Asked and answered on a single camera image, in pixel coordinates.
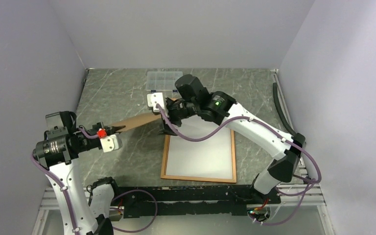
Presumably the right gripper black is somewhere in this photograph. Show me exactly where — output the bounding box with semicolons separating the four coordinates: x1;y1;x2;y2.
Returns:
157;98;199;135

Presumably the brown backing board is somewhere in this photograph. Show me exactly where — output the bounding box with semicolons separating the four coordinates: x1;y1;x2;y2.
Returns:
110;113;161;132

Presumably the sunset photo print board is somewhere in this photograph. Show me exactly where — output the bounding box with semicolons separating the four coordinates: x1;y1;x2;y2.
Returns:
165;115;234;180

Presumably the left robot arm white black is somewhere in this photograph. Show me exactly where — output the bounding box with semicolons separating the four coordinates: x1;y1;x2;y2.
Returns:
31;111;124;235

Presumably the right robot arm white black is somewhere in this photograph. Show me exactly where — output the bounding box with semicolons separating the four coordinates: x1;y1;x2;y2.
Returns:
148;74;306;203

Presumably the clear plastic organizer box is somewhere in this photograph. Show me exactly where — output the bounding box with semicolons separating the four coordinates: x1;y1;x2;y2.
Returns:
145;71;183;93

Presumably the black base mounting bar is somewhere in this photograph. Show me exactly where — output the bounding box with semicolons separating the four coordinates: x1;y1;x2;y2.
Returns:
112;185;281;218

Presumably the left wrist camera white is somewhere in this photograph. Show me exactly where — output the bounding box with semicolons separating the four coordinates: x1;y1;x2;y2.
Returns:
97;129;123;153

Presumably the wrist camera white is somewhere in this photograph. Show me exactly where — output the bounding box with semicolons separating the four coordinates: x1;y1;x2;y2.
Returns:
97;129;123;153
147;93;166;113

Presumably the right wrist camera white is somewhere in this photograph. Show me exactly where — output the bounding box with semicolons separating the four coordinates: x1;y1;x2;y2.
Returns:
147;93;166;113

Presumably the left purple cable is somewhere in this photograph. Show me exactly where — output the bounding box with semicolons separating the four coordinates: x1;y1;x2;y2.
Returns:
29;126;159;235

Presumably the purple cable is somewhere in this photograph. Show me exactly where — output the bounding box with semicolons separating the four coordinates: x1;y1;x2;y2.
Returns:
155;103;322;227
29;126;159;235

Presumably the black corrugated hose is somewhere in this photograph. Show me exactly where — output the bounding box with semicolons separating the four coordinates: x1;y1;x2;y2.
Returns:
272;82;297;136

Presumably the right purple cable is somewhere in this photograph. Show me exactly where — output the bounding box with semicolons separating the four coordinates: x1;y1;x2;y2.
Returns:
155;103;322;227

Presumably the aluminium extrusion rail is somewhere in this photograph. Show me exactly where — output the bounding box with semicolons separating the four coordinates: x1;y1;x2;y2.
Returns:
278;184;325;206

